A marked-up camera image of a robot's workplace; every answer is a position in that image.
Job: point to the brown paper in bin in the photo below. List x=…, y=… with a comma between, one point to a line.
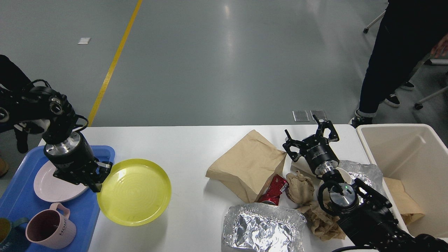
x=408, y=208

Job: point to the crumpled brown paper napkin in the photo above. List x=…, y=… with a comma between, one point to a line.
x=323, y=225

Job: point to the pink plate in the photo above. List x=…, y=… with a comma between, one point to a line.
x=51, y=189

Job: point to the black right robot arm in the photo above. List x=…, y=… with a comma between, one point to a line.
x=364, y=213

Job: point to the white office chair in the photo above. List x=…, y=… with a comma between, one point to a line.
x=431, y=61

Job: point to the dark green mug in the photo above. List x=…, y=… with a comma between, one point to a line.
x=12, y=235

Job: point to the left floor outlet cover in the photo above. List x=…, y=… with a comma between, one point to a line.
x=300, y=116

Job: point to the brown paper bag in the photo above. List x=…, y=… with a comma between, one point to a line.
x=248, y=167

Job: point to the floor outlet cover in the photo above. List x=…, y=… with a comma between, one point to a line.
x=319, y=114
x=300, y=116

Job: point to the yellow plate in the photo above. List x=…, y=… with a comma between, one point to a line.
x=136, y=192

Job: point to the front aluminium foil tray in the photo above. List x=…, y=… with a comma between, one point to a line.
x=259, y=227

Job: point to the black trouser leg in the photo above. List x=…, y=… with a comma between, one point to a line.
x=11, y=76

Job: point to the beige plastic bin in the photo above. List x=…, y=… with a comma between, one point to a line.
x=414, y=154

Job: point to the blue plastic tray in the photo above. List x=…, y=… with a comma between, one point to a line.
x=19, y=200

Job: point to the crushed red soda can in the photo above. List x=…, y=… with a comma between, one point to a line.
x=272, y=195

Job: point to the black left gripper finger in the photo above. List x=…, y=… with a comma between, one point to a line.
x=102, y=171

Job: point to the rear aluminium foil piece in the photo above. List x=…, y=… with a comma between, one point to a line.
x=368, y=173

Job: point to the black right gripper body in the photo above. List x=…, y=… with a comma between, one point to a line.
x=317, y=152

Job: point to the pink mug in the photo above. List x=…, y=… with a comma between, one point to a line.
x=52, y=227

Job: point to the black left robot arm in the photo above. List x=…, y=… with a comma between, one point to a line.
x=42, y=110

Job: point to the crumpled brown paper ball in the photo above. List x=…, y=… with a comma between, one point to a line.
x=300, y=188

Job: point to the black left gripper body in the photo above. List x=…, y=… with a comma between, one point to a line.
x=74, y=161

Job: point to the right floor outlet cover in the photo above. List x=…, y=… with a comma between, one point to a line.
x=319, y=114

